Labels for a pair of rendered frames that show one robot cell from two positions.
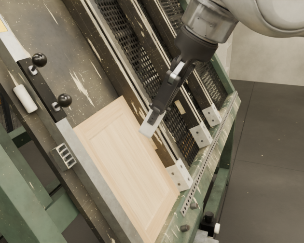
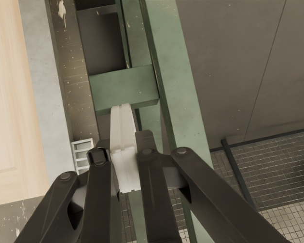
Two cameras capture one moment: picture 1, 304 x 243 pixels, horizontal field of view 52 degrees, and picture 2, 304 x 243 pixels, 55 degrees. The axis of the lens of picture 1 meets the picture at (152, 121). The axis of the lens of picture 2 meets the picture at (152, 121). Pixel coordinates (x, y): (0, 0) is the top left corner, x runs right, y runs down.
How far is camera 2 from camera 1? 0.57 m
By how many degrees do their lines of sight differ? 63
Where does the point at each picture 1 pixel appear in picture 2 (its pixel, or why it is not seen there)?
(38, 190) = not seen: hidden behind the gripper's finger
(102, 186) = (46, 88)
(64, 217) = (111, 83)
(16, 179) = not seen: hidden behind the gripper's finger
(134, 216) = not seen: outside the picture
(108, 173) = (9, 101)
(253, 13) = not seen: outside the picture
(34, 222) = (189, 96)
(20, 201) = (194, 127)
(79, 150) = (59, 157)
